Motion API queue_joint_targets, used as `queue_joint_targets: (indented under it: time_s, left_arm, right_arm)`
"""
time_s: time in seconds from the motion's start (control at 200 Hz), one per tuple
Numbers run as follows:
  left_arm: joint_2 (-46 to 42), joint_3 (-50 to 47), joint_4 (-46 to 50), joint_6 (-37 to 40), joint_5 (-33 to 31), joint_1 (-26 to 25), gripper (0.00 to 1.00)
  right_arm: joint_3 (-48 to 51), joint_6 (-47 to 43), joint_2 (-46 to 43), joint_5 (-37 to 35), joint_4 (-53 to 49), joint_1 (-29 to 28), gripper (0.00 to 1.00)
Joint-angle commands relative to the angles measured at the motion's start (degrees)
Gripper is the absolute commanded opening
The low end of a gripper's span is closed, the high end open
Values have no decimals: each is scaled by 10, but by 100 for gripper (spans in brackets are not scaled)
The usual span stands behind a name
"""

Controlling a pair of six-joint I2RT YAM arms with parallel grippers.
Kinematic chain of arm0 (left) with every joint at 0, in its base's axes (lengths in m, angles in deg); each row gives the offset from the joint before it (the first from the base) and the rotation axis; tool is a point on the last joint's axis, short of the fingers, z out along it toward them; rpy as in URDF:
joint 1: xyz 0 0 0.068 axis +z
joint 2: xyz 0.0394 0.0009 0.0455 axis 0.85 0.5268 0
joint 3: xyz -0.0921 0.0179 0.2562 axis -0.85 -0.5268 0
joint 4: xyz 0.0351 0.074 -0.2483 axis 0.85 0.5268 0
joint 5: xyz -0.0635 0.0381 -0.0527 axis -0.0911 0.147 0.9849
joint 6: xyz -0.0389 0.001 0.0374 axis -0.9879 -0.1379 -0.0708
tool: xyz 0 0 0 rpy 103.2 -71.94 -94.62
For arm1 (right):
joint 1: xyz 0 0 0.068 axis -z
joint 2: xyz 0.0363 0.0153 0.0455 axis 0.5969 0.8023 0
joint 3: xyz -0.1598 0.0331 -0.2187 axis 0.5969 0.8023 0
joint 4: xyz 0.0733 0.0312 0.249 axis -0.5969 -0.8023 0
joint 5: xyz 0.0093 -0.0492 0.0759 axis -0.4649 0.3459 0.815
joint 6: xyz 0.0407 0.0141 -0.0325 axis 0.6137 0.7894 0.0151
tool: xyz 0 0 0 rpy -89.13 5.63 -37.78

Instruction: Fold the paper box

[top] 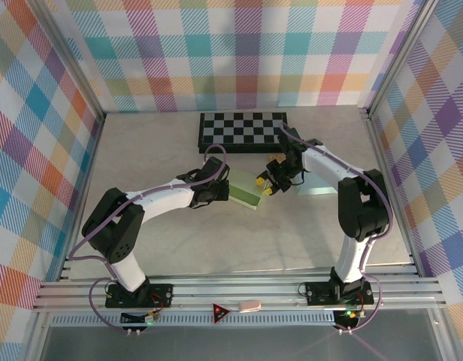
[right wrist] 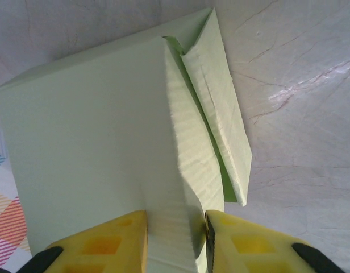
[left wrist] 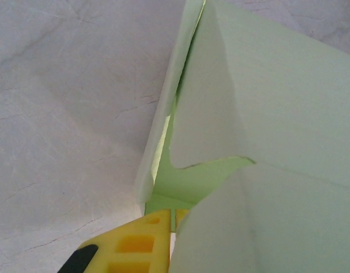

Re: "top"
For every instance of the light green paper box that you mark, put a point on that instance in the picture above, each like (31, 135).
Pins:
(246, 188)

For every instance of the light blue paper box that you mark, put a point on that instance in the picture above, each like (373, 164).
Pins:
(314, 190)

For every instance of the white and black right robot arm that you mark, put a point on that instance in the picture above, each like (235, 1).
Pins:
(325, 161)

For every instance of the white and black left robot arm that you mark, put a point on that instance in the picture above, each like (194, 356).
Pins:
(167, 195)

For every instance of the wooden block with green letter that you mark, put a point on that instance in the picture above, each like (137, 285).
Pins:
(271, 160)

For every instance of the black and silver chessboard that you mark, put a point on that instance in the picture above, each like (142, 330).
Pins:
(231, 129)

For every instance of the pink oval device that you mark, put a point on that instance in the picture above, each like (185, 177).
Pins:
(249, 305)

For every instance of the red triangle button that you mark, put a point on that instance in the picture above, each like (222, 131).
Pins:
(221, 311)

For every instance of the small circuit board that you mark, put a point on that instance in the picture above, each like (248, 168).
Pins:
(350, 315)
(150, 319)

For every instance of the grey metal panel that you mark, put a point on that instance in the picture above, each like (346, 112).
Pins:
(231, 344)

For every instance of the aluminium front frame rail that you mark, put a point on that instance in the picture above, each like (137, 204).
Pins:
(254, 291)

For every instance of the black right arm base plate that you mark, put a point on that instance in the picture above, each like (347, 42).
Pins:
(318, 291)

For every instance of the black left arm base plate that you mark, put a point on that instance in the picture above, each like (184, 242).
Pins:
(162, 293)

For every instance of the aluminium frame post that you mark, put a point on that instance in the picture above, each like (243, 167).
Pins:
(400, 60)
(66, 64)

